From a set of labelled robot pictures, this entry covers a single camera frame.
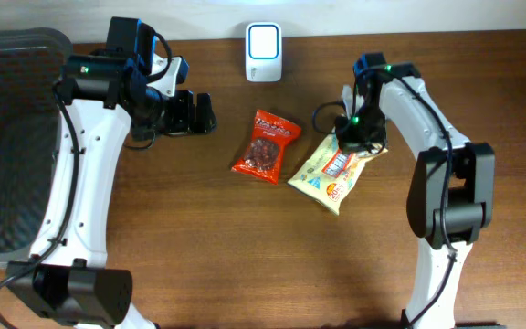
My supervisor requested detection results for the white barcode scanner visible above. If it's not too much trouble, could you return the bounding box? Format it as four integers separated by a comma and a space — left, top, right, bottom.
245, 22, 283, 82

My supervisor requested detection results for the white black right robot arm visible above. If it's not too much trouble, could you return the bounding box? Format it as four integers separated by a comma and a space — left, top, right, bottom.
335, 53, 495, 328

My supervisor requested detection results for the grey plastic mesh basket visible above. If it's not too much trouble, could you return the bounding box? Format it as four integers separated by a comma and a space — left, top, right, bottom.
0, 27, 72, 269

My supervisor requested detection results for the red orange snack bag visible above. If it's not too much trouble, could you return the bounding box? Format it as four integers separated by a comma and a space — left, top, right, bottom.
231, 110, 301, 185

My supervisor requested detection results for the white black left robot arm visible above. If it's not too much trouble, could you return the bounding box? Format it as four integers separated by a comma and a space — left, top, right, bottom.
4, 17, 217, 328

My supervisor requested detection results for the cream yellow snack bag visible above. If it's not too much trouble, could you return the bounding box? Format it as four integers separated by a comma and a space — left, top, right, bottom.
287, 134, 388, 216

